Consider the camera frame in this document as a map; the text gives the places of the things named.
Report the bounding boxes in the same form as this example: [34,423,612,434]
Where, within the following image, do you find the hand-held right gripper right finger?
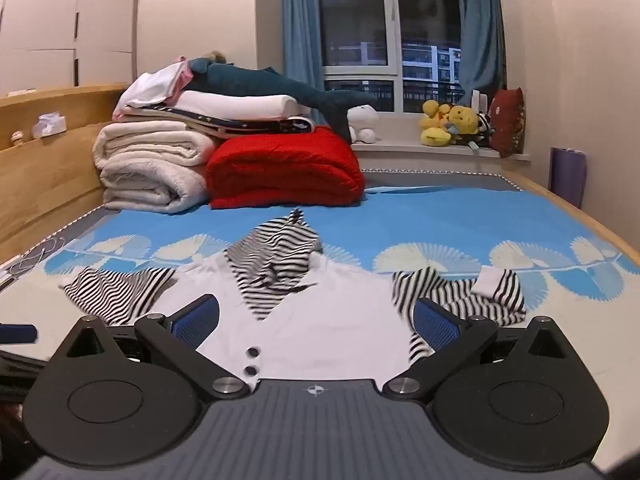
[381,298,598,402]

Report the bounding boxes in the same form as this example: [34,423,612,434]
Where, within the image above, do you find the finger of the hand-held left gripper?
[0,347,51,378]
[0,323,39,345]

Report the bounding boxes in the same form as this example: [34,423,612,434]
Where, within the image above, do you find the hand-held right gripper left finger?
[47,294,251,402]

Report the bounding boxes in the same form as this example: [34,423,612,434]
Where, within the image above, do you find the white striped hooded baby top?
[59,208,527,391]

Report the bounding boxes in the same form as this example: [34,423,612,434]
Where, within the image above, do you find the blue fan-patterned bed mat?
[0,169,640,466]

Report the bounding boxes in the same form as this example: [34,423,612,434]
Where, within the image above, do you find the cream folded blanket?
[92,122,221,215]

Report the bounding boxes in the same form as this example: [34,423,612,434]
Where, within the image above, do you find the red folded blanket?
[205,125,366,210]

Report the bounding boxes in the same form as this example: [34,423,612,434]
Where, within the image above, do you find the white window sill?
[350,112,531,161]

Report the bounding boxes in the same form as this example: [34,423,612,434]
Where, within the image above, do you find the yellow duck plush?
[419,100,452,147]

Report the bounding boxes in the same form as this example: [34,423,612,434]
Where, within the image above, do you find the purple box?
[550,147,587,209]

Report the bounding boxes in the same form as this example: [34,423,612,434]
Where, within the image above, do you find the black and white plush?
[470,112,494,149]

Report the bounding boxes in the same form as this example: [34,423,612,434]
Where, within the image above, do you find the yellow bear plush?
[447,106,481,146]

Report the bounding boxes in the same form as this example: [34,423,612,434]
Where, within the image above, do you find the tissue pack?
[31,112,67,140]

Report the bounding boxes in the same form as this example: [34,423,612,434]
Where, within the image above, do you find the red cushion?
[487,87,526,158]

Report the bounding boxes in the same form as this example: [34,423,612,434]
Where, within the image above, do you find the white plush toy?
[346,105,379,143]

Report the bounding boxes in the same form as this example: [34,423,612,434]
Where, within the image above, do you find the white folded quilt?
[122,91,313,122]

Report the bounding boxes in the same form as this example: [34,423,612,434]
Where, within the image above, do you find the white folded cloth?
[112,71,183,111]

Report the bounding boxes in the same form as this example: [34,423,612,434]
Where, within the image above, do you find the blue shark plush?
[187,57,381,143]

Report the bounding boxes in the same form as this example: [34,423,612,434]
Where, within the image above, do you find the pink cloth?
[167,57,193,98]

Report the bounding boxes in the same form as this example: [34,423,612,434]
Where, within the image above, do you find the blue curtain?
[281,0,328,128]
[454,0,507,108]

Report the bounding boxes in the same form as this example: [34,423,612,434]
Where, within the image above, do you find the window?
[317,0,466,113]

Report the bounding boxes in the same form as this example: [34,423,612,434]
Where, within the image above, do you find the white wardrobe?
[0,0,138,96]

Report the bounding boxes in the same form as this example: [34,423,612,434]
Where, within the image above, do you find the wooden bed frame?
[0,82,640,266]

